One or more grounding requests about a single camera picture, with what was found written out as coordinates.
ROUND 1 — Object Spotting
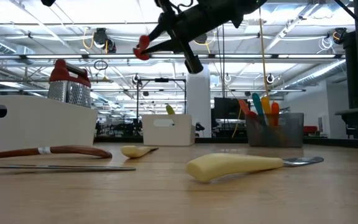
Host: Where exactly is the yellow silicone spatula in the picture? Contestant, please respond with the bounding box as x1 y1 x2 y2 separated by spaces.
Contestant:
260 96 272 127

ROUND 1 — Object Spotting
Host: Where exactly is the white building column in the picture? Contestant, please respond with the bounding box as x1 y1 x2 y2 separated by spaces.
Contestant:
186 63 213 138

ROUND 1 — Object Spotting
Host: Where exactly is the grey translucent plastic bin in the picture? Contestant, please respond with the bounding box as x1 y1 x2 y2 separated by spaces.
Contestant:
246 112 305 148

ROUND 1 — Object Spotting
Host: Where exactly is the white plastic bin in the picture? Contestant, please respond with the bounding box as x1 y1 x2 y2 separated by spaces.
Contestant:
141 114 196 147
0 95 98 155

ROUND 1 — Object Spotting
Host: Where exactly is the black hanging cable loop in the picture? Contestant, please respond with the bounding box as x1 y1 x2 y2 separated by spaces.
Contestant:
93 59 109 72

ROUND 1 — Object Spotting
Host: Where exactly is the red silicone spoon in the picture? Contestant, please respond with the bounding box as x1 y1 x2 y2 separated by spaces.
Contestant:
133 34 151 61

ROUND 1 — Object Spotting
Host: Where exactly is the black ceiling cable reel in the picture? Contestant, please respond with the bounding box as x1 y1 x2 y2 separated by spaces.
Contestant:
92 27 117 54

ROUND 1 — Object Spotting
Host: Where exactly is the dark grey desk cart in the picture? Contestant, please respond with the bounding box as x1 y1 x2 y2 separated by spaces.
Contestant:
335 30 358 140

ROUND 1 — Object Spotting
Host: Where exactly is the blue silicone spatula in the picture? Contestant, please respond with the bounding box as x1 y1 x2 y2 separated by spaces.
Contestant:
252 92 267 127

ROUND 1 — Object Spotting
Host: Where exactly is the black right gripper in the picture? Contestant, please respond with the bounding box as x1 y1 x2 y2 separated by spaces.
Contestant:
142 0 229 75

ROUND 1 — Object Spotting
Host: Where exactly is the black metal stand frame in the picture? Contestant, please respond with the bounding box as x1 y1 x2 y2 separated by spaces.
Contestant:
136 77 188 125

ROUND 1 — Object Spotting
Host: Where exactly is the orange silicone spatula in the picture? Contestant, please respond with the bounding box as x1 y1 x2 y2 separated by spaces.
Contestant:
270 101 280 127

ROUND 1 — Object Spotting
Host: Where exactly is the red-trimmed metal box grater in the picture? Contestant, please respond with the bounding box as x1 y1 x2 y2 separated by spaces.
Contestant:
47 58 92 109

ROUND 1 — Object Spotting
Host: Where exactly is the black display screen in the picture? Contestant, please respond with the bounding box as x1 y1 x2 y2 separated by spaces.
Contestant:
213 97 252 121

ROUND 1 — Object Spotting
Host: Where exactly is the brown wooden spoon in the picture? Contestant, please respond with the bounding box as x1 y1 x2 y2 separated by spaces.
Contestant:
0 145 113 161

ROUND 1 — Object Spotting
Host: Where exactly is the pink silicone spatula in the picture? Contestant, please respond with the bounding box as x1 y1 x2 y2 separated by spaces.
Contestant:
238 98 251 116

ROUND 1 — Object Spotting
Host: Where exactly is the yellow hanging cable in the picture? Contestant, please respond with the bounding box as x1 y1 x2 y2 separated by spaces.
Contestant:
257 7 270 96

